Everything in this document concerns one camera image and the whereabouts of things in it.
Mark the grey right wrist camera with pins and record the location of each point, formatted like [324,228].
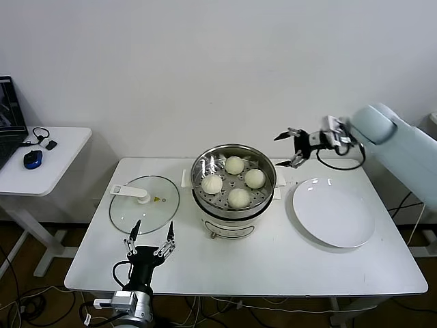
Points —
[336,129]

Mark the perforated steel steamer basket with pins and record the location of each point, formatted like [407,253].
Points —
[266,198]

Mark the white round plate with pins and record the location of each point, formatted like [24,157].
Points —
[331,212]

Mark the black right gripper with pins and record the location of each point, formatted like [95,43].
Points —
[309,143]

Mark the white electric cooker base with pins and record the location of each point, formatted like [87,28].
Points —
[228,227]

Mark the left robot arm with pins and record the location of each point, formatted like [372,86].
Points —
[134,305]

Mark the white side table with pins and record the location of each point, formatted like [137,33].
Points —
[61,160]

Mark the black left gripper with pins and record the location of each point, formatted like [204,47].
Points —
[147,256]

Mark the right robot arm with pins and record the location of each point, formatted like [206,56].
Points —
[403,150]

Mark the small black device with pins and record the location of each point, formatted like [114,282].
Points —
[52,145]

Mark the blue computer mouse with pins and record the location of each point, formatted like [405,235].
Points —
[33,159]

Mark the white furniture foot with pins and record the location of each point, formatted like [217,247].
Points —
[431,239]

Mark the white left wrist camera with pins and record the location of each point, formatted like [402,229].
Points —
[103,303]

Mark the white steamed baozi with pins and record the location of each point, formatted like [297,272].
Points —
[239,198]
[234,165]
[255,178]
[211,184]

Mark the black laptop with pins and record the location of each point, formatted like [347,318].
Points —
[10,143]

